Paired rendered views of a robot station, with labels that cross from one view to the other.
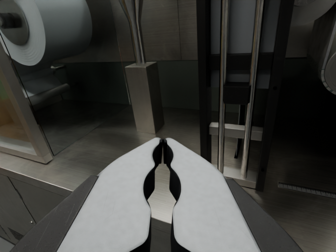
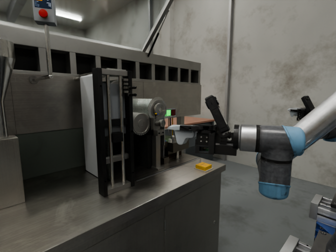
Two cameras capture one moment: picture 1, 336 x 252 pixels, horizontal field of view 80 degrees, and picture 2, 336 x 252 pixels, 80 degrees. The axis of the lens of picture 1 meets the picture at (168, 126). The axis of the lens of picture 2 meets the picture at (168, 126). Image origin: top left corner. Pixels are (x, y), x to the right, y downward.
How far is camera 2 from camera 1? 0.60 m
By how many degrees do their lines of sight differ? 70
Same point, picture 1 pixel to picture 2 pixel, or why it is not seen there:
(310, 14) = not seen: hidden behind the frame
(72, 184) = not seen: outside the picture
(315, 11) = not seen: hidden behind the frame
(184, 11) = (19, 96)
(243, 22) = (113, 106)
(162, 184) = (88, 211)
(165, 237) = (107, 243)
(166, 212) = (110, 215)
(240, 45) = (113, 115)
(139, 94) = (6, 165)
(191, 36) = (26, 115)
